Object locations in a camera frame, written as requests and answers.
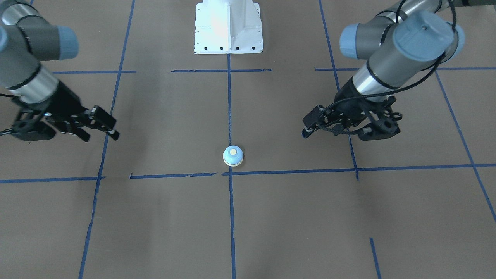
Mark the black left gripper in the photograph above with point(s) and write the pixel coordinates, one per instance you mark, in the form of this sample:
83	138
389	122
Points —
353	101

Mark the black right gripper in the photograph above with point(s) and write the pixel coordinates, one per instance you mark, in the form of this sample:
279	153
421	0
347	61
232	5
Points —
64	102

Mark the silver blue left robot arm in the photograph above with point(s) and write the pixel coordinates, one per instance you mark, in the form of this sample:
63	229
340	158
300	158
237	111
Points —
399	42

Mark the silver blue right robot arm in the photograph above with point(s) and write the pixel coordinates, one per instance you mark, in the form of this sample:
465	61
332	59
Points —
27	40

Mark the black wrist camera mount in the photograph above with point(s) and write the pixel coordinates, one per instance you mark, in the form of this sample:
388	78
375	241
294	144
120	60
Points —
381	126

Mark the white pedestal column base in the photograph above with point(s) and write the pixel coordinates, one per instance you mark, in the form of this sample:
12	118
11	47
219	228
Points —
228	26

